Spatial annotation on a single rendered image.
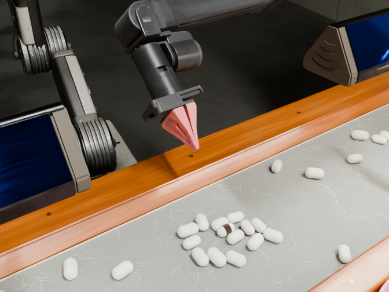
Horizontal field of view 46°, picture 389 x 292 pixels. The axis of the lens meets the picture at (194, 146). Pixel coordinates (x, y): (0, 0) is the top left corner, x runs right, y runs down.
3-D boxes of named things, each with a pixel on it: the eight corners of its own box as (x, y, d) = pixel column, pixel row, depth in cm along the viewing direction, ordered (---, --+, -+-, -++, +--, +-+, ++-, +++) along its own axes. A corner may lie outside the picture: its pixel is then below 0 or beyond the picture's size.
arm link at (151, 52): (124, 58, 84) (135, 39, 79) (154, 52, 88) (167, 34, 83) (140, 90, 83) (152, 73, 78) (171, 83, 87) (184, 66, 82)
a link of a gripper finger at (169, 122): (226, 134, 79) (201, 87, 80) (192, 147, 75) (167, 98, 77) (210, 148, 85) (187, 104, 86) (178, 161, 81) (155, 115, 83)
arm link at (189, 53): (114, 28, 86) (133, 6, 79) (163, 21, 92) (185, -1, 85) (137, 88, 85) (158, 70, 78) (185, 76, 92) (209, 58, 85)
